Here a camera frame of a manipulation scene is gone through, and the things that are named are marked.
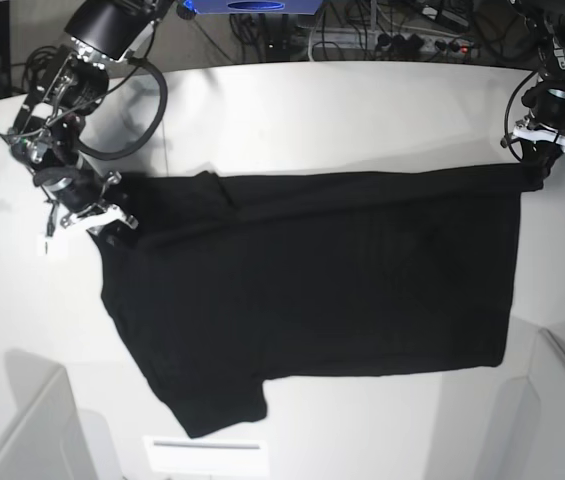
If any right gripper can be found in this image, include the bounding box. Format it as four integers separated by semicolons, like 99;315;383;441
34;167;137;248

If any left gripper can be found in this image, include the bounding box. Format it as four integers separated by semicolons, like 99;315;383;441
511;87;565;190

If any black T-shirt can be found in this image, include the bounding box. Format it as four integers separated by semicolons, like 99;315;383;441
93;164;538;438

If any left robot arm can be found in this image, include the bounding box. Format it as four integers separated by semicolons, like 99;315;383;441
500;1;565;183

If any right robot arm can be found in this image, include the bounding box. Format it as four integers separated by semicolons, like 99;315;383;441
0;1;174;245

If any white partition left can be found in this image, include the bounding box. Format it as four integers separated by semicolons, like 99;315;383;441
0;350;124;479

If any white partition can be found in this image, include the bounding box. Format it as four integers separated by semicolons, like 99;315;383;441
475;330;565;479
0;350;124;479

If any white label plate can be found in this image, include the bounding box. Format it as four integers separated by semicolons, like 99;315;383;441
144;436;270;477

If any blue box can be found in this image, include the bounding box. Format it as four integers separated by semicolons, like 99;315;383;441
191;0;323;15

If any white partition right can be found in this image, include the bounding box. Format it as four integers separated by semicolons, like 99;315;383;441
475;330;565;479

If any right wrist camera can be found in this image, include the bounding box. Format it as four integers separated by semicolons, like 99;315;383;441
36;233;70;262

